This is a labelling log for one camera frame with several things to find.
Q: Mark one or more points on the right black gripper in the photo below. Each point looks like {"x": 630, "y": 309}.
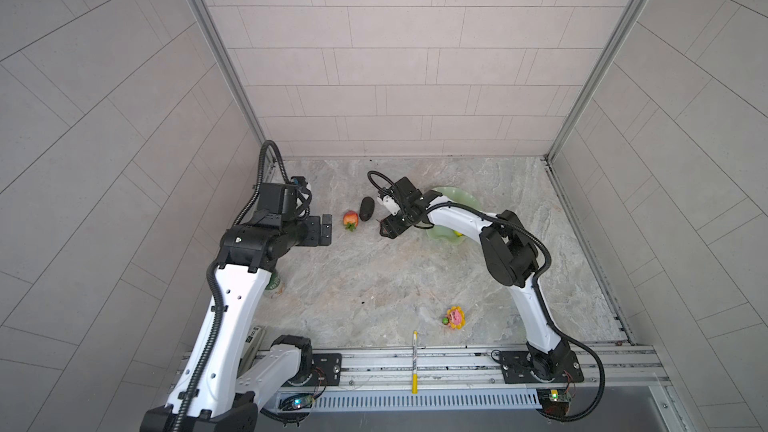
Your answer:
{"x": 392, "y": 226}

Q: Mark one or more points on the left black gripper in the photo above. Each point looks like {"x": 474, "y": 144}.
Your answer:
{"x": 325, "y": 229}

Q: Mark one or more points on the fake red strawberry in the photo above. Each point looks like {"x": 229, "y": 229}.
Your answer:
{"x": 350, "y": 220}

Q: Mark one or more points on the dark fake avocado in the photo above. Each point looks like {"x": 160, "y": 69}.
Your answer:
{"x": 366, "y": 209}

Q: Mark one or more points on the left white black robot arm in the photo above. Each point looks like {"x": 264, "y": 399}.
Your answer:
{"x": 214, "y": 393}

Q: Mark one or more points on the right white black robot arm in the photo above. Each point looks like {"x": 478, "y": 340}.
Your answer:
{"x": 513, "y": 256}

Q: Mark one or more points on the light green scalloped bowl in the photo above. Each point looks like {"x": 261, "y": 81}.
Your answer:
{"x": 450, "y": 217}

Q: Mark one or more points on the green drink can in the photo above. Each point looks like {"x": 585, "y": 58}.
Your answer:
{"x": 275, "y": 285}

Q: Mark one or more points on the pink yellow flower pig toy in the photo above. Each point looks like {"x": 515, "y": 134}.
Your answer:
{"x": 454, "y": 318}

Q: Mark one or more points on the white yellow pen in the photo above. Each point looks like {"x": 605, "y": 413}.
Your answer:
{"x": 414, "y": 368}

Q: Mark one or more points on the left circuit board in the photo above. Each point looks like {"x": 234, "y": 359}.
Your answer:
{"x": 297, "y": 402}

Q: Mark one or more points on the circuit board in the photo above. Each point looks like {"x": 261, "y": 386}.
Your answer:
{"x": 297, "y": 402}
{"x": 554, "y": 402}

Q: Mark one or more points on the right circuit board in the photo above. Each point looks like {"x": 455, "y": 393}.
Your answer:
{"x": 554, "y": 402}

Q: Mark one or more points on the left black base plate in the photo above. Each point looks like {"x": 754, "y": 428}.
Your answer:
{"x": 325, "y": 371}

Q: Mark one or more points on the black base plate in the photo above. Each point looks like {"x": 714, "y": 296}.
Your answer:
{"x": 517, "y": 368}
{"x": 325, "y": 371}

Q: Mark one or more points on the aluminium mounting rail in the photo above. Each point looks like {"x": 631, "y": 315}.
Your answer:
{"x": 477, "y": 367}

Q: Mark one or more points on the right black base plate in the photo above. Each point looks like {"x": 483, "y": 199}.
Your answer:
{"x": 517, "y": 368}

